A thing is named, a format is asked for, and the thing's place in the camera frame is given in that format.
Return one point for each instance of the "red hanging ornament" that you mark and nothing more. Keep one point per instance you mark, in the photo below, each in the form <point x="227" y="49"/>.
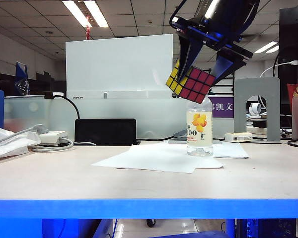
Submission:
<point x="88" y="32"/>

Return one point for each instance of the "ceiling fluorescent light panel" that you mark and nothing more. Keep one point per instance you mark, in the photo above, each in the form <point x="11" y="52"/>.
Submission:
<point x="96" y="13"/>
<point x="273" y="49"/>
<point x="211" y="7"/>
<point x="75" y="12"/>
<point x="265" y="47"/>

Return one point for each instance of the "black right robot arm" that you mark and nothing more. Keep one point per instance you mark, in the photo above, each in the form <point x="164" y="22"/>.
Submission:
<point x="233" y="12"/>

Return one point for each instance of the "blue table frame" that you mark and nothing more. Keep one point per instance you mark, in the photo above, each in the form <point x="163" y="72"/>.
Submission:
<point x="149" y="209"/>

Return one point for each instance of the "white acrylic board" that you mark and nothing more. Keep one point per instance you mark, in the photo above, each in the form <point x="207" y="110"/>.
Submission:
<point x="119" y="64"/>

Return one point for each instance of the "tall black cabinet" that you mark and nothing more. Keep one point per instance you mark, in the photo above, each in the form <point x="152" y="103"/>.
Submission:
<point x="290" y="37"/>

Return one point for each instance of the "white power adapter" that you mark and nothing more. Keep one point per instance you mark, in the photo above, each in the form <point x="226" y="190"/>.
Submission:
<point x="52" y="136"/>

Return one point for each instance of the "white paper sheet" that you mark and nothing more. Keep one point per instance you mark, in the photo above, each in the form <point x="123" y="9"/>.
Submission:
<point x="231" y="150"/>
<point x="211" y="164"/>
<point x="144" y="158"/>

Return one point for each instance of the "black shelving rack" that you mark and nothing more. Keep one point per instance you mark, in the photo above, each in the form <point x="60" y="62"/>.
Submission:
<point x="223" y="85"/>

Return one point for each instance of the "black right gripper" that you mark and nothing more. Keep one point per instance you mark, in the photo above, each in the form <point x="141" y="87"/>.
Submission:
<point x="213" y="34"/>

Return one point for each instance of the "purple sign with white characters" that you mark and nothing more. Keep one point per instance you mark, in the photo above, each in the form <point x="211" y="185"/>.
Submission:
<point x="223" y="107"/>

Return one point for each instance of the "Rubik's cube with black frame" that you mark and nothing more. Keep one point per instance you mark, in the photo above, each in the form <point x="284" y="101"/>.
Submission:
<point x="196" y="86"/>

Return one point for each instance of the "black office cubicle dividers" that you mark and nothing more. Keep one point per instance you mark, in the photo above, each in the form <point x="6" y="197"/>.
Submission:
<point x="52" y="85"/>

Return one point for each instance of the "clear bottle with flower label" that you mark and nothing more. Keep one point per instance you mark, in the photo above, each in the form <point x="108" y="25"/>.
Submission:
<point x="200" y="138"/>

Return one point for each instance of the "black rectangular case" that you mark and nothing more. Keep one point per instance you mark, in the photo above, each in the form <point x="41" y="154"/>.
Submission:
<point x="104" y="131"/>

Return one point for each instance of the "small white charger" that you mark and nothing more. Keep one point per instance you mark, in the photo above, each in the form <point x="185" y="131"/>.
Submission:
<point x="238" y="136"/>

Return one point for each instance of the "small white desk fan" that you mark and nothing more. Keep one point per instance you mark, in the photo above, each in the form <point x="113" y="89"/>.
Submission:
<point x="255" y="109"/>

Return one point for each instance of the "black caster wheel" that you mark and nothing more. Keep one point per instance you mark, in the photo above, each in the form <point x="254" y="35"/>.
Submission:
<point x="150" y="223"/>

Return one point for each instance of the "blue dotted pennant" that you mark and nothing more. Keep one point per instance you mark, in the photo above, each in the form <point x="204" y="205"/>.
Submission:
<point x="22" y="79"/>

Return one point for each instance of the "grey metal bookend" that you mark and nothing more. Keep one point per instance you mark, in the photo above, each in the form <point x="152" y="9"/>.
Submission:
<point x="273" y="111"/>

